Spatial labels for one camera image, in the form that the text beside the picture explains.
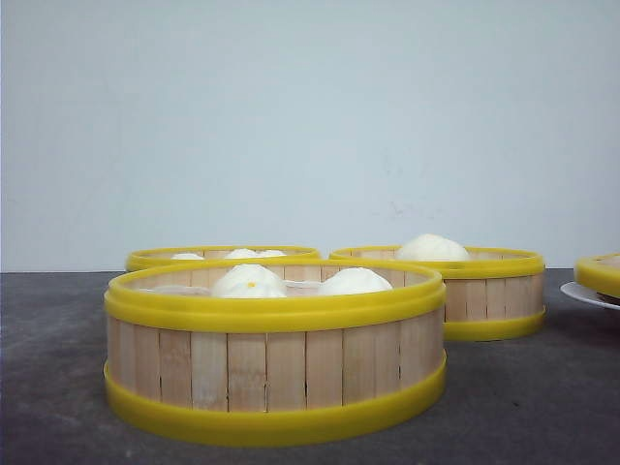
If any bamboo steamer basket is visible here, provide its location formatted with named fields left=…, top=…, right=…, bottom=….
left=125, top=245, right=321, bottom=271
left=330, top=246, right=545, bottom=341
left=104, top=260, right=447, bottom=447

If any yellow rimmed woven steamer lid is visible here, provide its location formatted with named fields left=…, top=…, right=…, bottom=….
left=573, top=253, right=619, bottom=304

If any small white bun back right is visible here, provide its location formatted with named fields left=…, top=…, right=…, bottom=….
left=257, top=249, right=287, bottom=258

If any small white bun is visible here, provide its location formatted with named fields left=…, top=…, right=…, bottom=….
left=224, top=248, right=260, bottom=260
left=257, top=249, right=287, bottom=258
left=170, top=252, right=204, bottom=261

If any white steamed bun front right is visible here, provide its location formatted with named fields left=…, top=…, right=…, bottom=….
left=317, top=267, right=392, bottom=295

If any small white bun back middle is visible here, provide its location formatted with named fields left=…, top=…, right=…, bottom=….
left=224, top=248, right=260, bottom=260

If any white bun with yellow dot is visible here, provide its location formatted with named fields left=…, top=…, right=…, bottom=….
left=210, top=263, right=287, bottom=298

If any large white bun right basket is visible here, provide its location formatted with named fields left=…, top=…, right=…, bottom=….
left=394, top=233, right=471, bottom=262

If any small white bun back left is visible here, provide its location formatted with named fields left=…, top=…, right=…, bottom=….
left=170, top=252, right=204, bottom=261

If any white plate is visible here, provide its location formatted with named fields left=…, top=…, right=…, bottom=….
left=560, top=282, right=619, bottom=310

